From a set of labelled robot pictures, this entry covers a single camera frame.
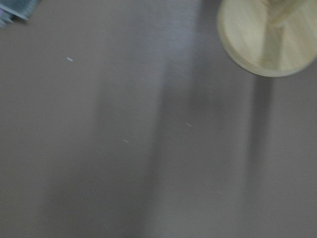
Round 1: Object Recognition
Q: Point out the wooden mug tree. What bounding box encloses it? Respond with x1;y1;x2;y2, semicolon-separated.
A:
217;0;317;77

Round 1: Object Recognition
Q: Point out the grey folded cloth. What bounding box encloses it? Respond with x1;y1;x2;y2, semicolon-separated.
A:
0;0;40;27

